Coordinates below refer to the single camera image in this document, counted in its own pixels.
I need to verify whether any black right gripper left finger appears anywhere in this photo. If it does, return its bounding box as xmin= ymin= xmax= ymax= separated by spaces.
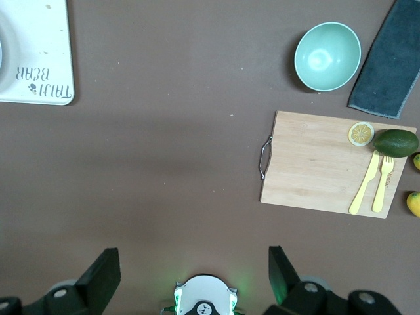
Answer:
xmin=20 ymin=247 xmax=122 ymax=315

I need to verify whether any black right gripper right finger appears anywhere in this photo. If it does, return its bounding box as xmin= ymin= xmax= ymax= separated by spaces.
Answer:
xmin=263 ymin=245 xmax=349 ymax=315

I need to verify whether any yellow plastic knife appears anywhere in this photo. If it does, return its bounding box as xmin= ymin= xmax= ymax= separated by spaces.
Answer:
xmin=348 ymin=150 xmax=381 ymax=216

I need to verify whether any wooden cutting board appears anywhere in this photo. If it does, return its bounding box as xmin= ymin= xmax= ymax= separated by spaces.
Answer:
xmin=259 ymin=110 xmax=418 ymax=220

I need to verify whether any yellow plastic fork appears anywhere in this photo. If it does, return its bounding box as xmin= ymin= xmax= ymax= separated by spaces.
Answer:
xmin=371 ymin=155 xmax=395 ymax=214

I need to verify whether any round lemon slice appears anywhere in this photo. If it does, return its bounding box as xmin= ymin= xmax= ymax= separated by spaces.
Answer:
xmin=347 ymin=121 xmax=375 ymax=148

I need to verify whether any dark green avocado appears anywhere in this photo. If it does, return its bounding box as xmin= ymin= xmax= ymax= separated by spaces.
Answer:
xmin=372 ymin=129 xmax=420 ymax=159

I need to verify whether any mint green bowl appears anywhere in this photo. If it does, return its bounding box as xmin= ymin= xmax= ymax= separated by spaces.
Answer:
xmin=293 ymin=21 xmax=363 ymax=93

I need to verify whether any cream bear print tray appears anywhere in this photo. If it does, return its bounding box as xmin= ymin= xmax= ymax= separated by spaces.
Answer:
xmin=0 ymin=0 xmax=76 ymax=107

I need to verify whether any dark grey cloth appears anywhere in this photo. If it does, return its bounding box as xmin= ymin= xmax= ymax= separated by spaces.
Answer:
xmin=347 ymin=0 xmax=420 ymax=120

